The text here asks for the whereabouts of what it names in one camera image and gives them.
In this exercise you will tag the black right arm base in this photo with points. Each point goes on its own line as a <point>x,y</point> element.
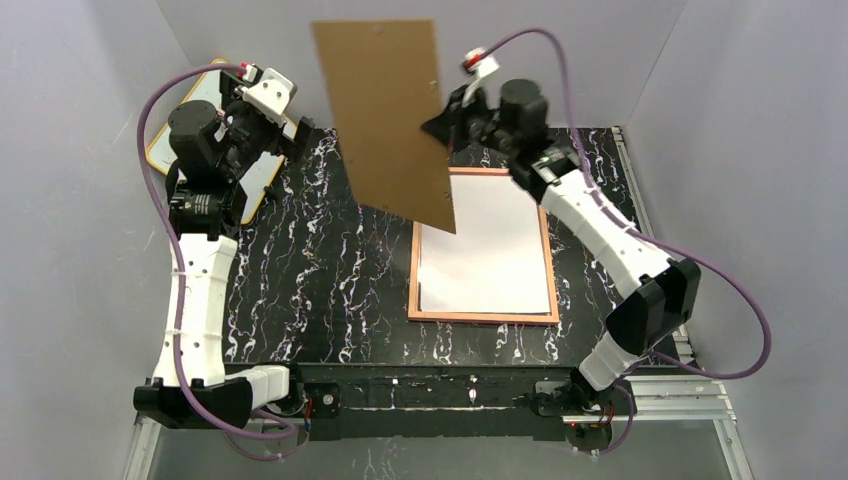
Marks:
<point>559,398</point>

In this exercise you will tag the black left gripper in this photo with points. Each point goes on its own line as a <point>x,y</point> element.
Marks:
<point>266,134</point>

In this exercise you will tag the black marble pattern board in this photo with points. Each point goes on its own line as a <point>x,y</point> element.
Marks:
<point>319,278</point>

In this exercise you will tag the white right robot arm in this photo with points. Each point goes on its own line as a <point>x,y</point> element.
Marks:
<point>658,292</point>

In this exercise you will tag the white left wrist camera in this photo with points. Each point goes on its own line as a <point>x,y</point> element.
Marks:
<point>269,91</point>

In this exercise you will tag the aluminium rail frame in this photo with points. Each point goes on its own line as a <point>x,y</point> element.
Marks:
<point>467,401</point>

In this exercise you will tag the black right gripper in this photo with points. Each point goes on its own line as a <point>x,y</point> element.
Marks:
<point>460,117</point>

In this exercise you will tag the pink wooden picture frame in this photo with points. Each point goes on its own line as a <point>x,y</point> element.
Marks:
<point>484,318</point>

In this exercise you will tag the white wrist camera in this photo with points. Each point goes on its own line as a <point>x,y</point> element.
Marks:
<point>269,91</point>
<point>479,66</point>

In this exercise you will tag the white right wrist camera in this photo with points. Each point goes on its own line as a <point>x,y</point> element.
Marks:
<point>479,66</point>

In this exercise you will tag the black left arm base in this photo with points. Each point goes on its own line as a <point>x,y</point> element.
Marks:
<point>309,400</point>

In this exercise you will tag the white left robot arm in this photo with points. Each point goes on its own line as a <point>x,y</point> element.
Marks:
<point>189,388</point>

